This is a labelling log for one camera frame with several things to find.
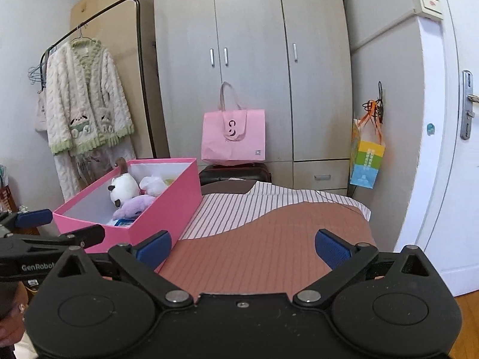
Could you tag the blue wet wipes pack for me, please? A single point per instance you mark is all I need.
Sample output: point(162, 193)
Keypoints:
point(123, 223)

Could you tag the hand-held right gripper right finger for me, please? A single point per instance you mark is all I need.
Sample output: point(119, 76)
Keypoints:
point(329, 248)

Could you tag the black clothes rack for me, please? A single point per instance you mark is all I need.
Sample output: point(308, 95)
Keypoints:
point(140, 45)

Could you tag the teal round sticker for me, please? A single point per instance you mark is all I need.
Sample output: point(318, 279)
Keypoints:
point(431, 129)

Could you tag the white brown plush dog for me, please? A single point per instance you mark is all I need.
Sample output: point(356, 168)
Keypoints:
point(125, 189)

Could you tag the cream green fleece robe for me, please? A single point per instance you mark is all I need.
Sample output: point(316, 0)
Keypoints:
point(86, 93)

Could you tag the grey tall cabinet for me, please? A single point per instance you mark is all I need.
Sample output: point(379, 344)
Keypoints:
point(385, 63)

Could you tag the purple plush toy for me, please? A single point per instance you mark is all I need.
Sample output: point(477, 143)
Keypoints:
point(134, 205)

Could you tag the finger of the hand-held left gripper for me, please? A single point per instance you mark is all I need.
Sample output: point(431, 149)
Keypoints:
point(33, 217)
point(88, 235)

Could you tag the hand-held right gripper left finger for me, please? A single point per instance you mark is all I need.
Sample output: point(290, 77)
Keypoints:
point(155, 248)

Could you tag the black wall hook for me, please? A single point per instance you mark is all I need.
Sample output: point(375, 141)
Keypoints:
point(380, 93)

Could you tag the colourful paper bag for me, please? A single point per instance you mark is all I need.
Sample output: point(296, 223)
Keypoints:
point(368, 164)

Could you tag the pink tote bag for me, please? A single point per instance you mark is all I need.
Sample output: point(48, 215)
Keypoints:
point(234, 138)

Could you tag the white door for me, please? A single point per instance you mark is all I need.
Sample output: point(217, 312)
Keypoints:
point(449, 194)

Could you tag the brown striped blanket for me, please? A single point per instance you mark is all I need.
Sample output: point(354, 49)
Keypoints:
point(262, 261)

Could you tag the beige wall switch box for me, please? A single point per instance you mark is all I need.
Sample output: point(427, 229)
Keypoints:
point(427, 3)

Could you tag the black suitcase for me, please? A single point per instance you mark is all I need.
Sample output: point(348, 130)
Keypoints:
point(235, 174)

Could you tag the grey wardrobe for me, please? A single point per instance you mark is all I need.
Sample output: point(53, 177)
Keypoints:
point(250, 63)

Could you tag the person's left hand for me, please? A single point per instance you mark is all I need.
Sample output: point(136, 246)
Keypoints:
point(11, 321)

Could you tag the small white hanging bag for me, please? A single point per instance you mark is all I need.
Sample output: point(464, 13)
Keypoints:
point(40, 110)

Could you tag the white striped bedsheet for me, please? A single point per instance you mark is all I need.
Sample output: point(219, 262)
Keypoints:
point(232, 209)

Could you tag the pink cardboard box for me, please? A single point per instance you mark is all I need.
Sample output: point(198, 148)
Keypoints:
point(149, 217)

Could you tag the light wooden cabinet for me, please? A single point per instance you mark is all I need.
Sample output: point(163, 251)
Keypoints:
point(112, 18)

